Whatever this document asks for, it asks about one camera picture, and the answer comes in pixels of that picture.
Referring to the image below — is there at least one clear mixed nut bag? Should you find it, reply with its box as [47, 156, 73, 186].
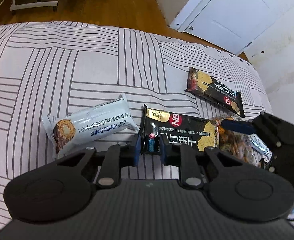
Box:
[210, 116, 263, 168]

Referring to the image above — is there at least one white door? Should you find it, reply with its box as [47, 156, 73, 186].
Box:
[169, 0, 294, 55]

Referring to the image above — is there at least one white cake packet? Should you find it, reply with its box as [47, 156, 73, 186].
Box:
[245, 134, 271, 157]
[41, 92, 140, 159]

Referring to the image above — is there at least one striped bed sheet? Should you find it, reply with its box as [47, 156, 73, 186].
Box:
[0, 21, 273, 230]

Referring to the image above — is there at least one black cracker packet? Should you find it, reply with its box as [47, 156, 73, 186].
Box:
[184, 67, 245, 117]
[139, 104, 220, 155]

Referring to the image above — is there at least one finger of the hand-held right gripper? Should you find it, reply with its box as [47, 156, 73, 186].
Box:
[258, 158, 276, 172]
[220, 112, 294, 153]

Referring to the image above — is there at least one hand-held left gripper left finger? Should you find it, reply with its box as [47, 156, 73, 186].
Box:
[57, 134, 140, 189]

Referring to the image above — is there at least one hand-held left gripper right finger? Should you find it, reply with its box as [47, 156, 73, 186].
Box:
[160, 138, 243, 190]

